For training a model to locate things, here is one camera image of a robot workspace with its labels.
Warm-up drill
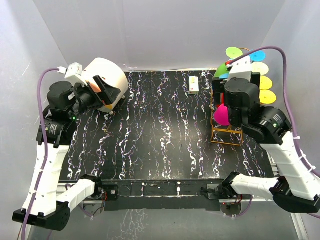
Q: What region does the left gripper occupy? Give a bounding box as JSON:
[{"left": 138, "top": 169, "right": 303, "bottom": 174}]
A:
[{"left": 68, "top": 75, "right": 120, "bottom": 120}]

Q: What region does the magenta wine glass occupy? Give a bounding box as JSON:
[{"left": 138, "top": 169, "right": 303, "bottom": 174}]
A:
[{"left": 213, "top": 104, "right": 230, "bottom": 126}]

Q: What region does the light blue wine glass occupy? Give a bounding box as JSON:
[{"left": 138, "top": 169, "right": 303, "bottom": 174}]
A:
[{"left": 219, "top": 73, "right": 229, "bottom": 80}]

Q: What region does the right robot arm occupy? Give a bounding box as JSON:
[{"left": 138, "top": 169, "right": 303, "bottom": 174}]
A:
[{"left": 212, "top": 73, "right": 320, "bottom": 215}]

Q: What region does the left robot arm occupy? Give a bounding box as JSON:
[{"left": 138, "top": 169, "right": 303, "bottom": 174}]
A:
[{"left": 12, "top": 75, "right": 128, "bottom": 231}]

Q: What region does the lower yellow wine glass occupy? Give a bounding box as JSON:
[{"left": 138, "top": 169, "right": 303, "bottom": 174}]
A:
[{"left": 259, "top": 90, "right": 277, "bottom": 105}]

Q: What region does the yellow wine glass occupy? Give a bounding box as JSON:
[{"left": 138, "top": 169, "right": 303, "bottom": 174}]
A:
[
  {"left": 259, "top": 75, "right": 273, "bottom": 91},
  {"left": 259, "top": 90, "right": 277, "bottom": 105}
]

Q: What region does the upper yellow wine glass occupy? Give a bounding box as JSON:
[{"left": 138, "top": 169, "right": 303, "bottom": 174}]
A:
[{"left": 259, "top": 75, "right": 273, "bottom": 91}]

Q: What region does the pale green wine glass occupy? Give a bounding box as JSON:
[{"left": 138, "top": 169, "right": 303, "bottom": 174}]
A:
[{"left": 251, "top": 61, "right": 269, "bottom": 76}]

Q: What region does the dark blue wine glass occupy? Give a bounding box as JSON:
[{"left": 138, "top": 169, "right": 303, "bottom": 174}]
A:
[{"left": 249, "top": 50, "right": 266, "bottom": 62}]

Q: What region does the white cylindrical drum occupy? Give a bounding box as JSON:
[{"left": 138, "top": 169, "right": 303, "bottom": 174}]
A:
[{"left": 82, "top": 57, "right": 129, "bottom": 113}]

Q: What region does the small white box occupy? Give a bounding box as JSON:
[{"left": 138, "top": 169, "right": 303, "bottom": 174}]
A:
[{"left": 188, "top": 76, "right": 200, "bottom": 95}]

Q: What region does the black front base bar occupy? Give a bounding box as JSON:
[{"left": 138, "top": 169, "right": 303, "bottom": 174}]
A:
[{"left": 101, "top": 179, "right": 222, "bottom": 211}]

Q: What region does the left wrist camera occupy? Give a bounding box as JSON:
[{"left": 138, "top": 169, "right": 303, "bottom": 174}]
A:
[{"left": 64, "top": 62, "right": 87, "bottom": 86}]

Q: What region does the gold wire glass rack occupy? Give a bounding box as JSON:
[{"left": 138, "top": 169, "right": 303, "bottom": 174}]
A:
[{"left": 210, "top": 83, "right": 244, "bottom": 146}]

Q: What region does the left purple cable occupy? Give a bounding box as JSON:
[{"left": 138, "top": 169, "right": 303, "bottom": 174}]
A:
[{"left": 18, "top": 67, "right": 68, "bottom": 240}]

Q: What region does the purple cable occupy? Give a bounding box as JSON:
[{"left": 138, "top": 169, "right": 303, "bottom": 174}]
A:
[
  {"left": 228, "top": 45, "right": 320, "bottom": 220},
  {"left": 18, "top": 67, "right": 68, "bottom": 240}
]

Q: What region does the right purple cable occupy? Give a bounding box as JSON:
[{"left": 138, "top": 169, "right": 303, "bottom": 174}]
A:
[{"left": 228, "top": 45, "right": 320, "bottom": 220}]

